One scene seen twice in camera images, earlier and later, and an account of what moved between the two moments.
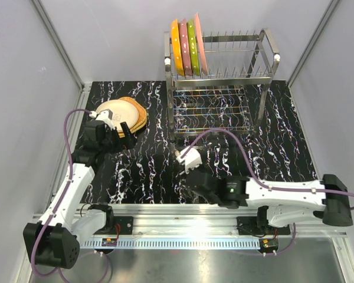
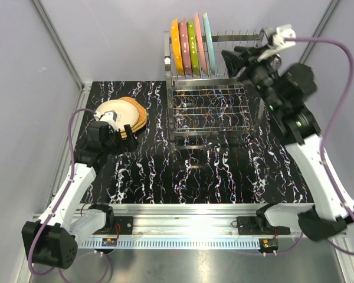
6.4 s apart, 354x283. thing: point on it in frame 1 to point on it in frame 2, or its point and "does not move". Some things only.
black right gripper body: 212,200 to 262,72
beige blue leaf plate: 122,112 to 210,48
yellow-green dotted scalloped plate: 192,44 does not move
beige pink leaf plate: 200,44 does not move
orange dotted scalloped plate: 177,53 does not move
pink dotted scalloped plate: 186,50 does not move
